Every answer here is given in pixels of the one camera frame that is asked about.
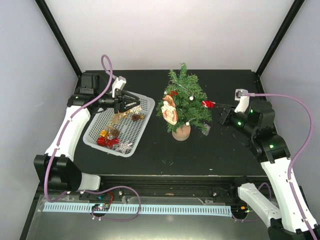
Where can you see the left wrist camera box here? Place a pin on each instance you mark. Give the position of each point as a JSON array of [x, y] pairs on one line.
[[118, 84]]

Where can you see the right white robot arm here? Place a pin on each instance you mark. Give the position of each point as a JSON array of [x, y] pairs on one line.
[[290, 219]]

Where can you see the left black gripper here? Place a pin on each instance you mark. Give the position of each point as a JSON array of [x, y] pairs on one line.
[[120, 101]]

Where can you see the white plastic basket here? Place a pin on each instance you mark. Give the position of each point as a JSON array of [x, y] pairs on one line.
[[130, 130]]

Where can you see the red gift box ornament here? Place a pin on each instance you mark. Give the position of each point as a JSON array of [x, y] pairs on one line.
[[101, 141]]

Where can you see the red bow ornament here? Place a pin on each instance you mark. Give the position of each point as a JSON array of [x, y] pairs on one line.
[[111, 142]]

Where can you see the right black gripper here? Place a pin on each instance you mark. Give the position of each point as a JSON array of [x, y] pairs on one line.
[[224, 117]]

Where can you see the silver star ornament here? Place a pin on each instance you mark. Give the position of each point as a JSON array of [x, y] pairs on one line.
[[124, 146]]

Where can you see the red santa figure ornament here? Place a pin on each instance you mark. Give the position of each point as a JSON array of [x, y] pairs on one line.
[[208, 104]]

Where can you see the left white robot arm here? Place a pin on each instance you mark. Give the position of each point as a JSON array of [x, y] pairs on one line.
[[55, 168]]

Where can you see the gold gift box ornament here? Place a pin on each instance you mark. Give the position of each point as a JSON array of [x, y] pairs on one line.
[[104, 134]]

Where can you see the wooden bauble ornament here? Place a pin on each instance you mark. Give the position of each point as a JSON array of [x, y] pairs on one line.
[[169, 111]]

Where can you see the white wooden snowflake ornament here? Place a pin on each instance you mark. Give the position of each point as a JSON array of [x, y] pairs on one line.
[[137, 109]]

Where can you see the light blue cable duct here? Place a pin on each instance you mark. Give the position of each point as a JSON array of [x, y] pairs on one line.
[[143, 209]]

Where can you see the brown pine cone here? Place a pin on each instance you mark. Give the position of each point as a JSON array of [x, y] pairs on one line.
[[114, 132], [136, 117]]

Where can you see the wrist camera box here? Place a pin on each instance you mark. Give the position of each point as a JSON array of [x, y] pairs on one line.
[[118, 84], [243, 100]]

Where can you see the red berry sprig ornament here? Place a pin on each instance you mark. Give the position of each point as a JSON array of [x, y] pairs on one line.
[[173, 93]]

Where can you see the small green christmas tree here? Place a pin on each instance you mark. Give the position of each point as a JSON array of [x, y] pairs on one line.
[[188, 103]]

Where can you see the small circuit board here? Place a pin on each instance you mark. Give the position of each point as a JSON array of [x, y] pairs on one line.
[[100, 207]]

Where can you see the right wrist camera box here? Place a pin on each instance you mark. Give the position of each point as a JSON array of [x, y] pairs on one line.
[[243, 100]]

